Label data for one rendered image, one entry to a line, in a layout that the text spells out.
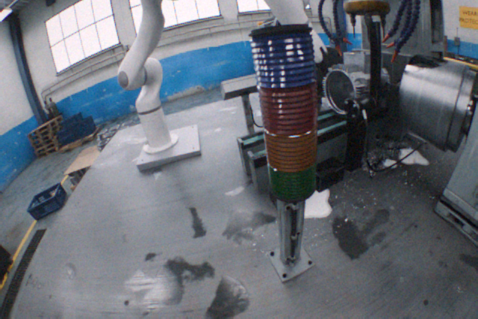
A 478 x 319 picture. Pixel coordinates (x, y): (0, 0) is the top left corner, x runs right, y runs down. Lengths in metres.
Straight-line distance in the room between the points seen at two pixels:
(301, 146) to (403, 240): 0.41
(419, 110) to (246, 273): 0.56
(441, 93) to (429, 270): 0.40
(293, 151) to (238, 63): 6.10
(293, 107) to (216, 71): 6.00
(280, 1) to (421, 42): 0.59
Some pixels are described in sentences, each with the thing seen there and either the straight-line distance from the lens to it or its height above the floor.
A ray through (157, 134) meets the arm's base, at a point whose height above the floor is 0.91.
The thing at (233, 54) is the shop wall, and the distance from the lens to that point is 6.22.
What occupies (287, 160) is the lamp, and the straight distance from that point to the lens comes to 0.20.
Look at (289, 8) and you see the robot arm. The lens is 0.59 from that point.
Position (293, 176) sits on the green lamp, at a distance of 0.21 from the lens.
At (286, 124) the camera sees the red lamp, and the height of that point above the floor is 1.13.
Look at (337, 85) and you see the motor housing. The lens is 0.80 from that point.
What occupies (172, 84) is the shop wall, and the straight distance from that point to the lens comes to 6.19.
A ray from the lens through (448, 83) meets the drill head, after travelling 0.56.
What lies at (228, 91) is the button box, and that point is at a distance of 0.70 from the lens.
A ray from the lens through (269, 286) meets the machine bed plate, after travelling 0.43.
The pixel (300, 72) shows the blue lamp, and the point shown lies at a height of 1.18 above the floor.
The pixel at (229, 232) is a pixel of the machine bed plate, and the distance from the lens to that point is 0.50.
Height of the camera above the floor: 1.21
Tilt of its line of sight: 28 degrees down
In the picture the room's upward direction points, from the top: 12 degrees counter-clockwise
